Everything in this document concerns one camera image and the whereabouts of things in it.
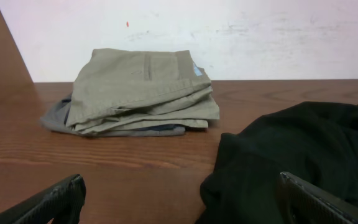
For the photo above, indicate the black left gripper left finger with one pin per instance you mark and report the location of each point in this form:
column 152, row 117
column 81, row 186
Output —
column 61, row 203

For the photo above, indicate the folded khaki trousers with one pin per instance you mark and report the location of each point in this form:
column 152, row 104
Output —
column 122, row 90

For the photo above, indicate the black t-shirt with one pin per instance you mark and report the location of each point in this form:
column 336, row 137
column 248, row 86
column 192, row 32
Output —
column 316, row 141

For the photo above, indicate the folded grey garment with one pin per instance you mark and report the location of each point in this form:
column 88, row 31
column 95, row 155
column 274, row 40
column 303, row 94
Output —
column 56, row 117

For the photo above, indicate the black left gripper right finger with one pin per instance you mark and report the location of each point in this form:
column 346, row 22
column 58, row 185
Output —
column 302, row 202

